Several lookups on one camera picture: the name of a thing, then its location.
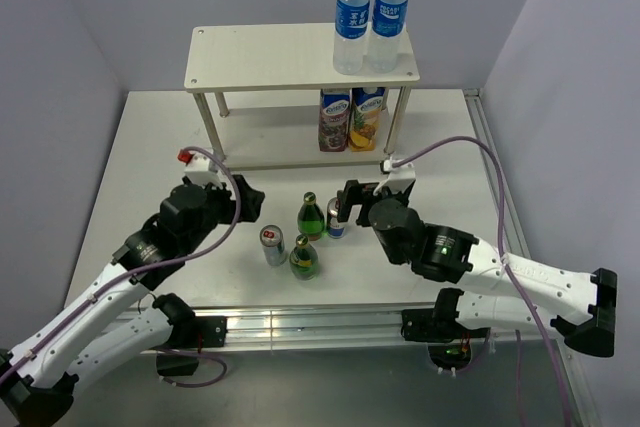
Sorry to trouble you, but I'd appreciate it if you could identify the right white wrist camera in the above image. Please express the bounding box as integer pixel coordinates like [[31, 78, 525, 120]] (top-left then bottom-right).
[[373, 158, 416, 196]]

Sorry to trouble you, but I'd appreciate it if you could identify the rear green glass bottle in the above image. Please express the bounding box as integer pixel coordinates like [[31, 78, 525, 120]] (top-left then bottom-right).
[[297, 192, 325, 241]]

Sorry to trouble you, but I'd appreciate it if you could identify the silver drink can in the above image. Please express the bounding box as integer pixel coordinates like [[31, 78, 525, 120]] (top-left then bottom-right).
[[259, 224, 287, 267], [326, 197, 347, 239]]

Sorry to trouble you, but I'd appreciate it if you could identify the blue-label water bottle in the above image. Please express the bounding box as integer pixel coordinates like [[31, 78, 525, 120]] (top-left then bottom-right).
[[367, 0, 408, 73], [333, 0, 370, 75]]

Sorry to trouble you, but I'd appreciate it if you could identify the right silver drink can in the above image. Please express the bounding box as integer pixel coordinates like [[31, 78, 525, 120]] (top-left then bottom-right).
[[326, 197, 347, 239]]

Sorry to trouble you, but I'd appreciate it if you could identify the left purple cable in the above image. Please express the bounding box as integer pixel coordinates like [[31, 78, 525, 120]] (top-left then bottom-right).
[[0, 145, 244, 388]]

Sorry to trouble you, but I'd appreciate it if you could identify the green glass bottle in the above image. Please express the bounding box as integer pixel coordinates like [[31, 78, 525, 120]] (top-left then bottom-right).
[[289, 234, 319, 281], [297, 192, 325, 241]]

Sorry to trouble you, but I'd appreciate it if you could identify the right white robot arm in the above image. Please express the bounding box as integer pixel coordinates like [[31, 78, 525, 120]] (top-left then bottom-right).
[[337, 180, 618, 358]]

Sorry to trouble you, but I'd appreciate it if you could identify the aluminium side rail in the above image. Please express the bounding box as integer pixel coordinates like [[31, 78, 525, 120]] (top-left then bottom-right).
[[462, 87, 601, 427]]

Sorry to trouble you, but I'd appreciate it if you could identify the purple cable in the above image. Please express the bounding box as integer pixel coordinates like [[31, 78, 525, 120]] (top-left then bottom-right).
[[0, 145, 244, 388], [394, 135, 574, 427]]

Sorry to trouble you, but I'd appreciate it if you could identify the left silver drink can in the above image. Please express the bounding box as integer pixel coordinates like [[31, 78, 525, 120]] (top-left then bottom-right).
[[259, 224, 287, 267]]

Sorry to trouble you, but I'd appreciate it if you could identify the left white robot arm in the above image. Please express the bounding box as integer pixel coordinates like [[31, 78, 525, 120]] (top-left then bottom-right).
[[1, 175, 265, 426]]

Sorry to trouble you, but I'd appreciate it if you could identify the yellow pineapple juice carton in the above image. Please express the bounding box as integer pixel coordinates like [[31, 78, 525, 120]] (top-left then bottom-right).
[[348, 87, 386, 152]]

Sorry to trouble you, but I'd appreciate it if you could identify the purple grape juice carton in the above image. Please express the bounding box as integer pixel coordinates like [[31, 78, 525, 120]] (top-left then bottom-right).
[[318, 89, 350, 152]]

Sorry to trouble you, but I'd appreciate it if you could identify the front green glass bottle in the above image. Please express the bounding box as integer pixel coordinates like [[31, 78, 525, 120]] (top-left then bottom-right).
[[289, 234, 319, 281]]

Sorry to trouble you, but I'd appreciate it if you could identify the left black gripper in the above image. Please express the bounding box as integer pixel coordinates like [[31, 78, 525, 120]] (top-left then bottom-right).
[[182, 173, 264, 254]]

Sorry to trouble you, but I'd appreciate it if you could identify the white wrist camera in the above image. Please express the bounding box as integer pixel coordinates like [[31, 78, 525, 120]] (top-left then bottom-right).
[[373, 158, 416, 196], [177, 149, 222, 188]]

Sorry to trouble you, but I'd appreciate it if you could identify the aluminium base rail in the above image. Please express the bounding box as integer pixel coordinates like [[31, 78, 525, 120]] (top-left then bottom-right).
[[114, 299, 531, 383]]

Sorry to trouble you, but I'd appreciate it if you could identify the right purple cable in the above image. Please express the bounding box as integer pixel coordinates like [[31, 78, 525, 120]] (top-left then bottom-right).
[[394, 135, 574, 427]]

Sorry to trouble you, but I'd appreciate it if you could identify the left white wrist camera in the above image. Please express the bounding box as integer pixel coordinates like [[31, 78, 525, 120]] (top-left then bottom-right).
[[177, 149, 222, 188]]

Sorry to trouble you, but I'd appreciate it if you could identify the white two-tier wooden shelf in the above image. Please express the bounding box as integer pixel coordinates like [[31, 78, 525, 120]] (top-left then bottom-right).
[[184, 23, 420, 170]]

